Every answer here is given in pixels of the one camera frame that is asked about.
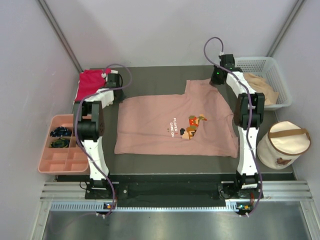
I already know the pink printed t shirt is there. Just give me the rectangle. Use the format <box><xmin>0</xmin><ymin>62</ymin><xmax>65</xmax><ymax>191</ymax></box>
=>
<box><xmin>114</xmin><ymin>79</ymin><xmax>239</xmax><ymax>158</ymax></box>

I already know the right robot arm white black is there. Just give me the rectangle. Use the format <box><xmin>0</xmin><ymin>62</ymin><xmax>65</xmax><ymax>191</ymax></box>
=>
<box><xmin>210</xmin><ymin>53</ymin><xmax>265</xmax><ymax>198</ymax></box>

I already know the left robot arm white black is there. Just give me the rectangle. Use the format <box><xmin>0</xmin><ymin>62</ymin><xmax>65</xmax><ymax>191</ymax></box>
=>
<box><xmin>73</xmin><ymin>68</ymin><xmax>124</xmax><ymax>199</ymax></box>

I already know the folded red t shirt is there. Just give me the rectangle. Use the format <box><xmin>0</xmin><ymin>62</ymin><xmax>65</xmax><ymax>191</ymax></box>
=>
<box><xmin>74</xmin><ymin>69</ymin><xmax>106</xmax><ymax>102</ymax></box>

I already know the beige crumpled t shirt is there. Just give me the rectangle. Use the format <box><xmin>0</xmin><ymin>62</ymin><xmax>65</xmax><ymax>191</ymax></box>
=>
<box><xmin>243</xmin><ymin>72</ymin><xmax>279</xmax><ymax>106</ymax></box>

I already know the white perforated plastic basket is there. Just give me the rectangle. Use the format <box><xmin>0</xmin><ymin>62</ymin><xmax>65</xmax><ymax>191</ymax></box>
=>
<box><xmin>234</xmin><ymin>56</ymin><xmax>293</xmax><ymax>111</ymax></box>

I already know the dark blue rolled sock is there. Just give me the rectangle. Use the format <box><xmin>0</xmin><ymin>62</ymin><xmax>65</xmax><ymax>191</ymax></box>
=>
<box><xmin>49</xmin><ymin>126</ymin><xmax>72</xmax><ymax>138</ymax></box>

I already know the dark green rolled sock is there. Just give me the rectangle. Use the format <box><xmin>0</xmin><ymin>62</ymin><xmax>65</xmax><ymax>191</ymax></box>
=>
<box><xmin>49</xmin><ymin>137</ymin><xmax>70</xmax><ymax>149</ymax></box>

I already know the pink compartment tray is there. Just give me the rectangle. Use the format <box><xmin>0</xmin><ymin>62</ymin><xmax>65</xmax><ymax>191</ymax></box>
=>
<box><xmin>38</xmin><ymin>114</ymin><xmax>90</xmax><ymax>175</ymax></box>

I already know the cream round fabric bag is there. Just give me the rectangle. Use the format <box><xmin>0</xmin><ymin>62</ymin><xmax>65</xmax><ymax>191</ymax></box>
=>
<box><xmin>256</xmin><ymin>121</ymin><xmax>312</xmax><ymax>170</ymax></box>

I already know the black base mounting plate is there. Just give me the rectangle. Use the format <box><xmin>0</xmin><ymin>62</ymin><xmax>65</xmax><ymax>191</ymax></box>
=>
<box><xmin>85</xmin><ymin>174</ymin><xmax>262</xmax><ymax>208</ymax></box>

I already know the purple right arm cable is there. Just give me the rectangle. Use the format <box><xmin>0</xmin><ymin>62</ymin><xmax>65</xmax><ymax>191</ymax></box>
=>
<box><xmin>203</xmin><ymin>37</ymin><xmax>263</xmax><ymax>218</ymax></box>

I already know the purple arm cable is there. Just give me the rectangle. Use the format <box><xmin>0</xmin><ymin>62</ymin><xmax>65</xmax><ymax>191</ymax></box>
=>
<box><xmin>74</xmin><ymin>63</ymin><xmax>133</xmax><ymax>218</ymax></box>
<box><xmin>203</xmin><ymin>37</ymin><xmax>263</xmax><ymax>218</ymax></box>

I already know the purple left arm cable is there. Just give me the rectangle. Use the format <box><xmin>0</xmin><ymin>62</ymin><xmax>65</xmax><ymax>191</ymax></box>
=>
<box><xmin>74</xmin><ymin>63</ymin><xmax>133</xmax><ymax>218</ymax></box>

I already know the aluminium rail frame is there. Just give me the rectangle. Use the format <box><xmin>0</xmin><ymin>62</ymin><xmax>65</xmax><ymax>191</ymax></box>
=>
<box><xmin>30</xmin><ymin>180</ymin><xmax>320</xmax><ymax>240</ymax></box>

